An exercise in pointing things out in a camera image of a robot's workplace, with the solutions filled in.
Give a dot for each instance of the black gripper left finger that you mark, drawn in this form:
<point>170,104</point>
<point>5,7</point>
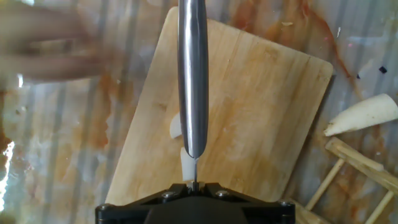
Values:
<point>124,211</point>

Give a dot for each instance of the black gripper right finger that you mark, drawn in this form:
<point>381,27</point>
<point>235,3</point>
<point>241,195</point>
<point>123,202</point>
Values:
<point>267,211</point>

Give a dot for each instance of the long white radish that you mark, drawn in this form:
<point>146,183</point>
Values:
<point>363,116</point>

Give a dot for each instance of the person left hand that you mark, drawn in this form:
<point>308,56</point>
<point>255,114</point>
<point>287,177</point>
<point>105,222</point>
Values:
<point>46,49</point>

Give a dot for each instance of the orange marble pattern mat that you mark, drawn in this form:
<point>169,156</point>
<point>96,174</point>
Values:
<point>62,140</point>

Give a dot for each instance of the wooden cutting board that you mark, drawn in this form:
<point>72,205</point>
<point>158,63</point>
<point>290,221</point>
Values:
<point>264,109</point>

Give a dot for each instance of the wooden knife rack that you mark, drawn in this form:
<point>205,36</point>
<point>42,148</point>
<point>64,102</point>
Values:
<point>357,158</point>

